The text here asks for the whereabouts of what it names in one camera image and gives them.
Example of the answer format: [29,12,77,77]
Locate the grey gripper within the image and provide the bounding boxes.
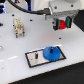
[49,0,82,31]

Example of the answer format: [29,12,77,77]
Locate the red gear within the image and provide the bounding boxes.
[58,20,66,30]

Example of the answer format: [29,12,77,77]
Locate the blue gear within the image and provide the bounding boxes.
[43,46,61,61]

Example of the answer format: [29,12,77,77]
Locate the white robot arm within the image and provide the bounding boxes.
[49,0,81,30]

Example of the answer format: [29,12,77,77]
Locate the left metal peg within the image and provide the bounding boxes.
[33,51,39,61]

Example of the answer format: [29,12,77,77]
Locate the beige connector block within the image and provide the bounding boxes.
[13,18,25,37]

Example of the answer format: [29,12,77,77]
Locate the black cable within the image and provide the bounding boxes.
[6,0,51,15]

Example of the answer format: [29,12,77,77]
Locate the black-framed peg base plate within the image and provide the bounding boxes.
[25,46,66,68]

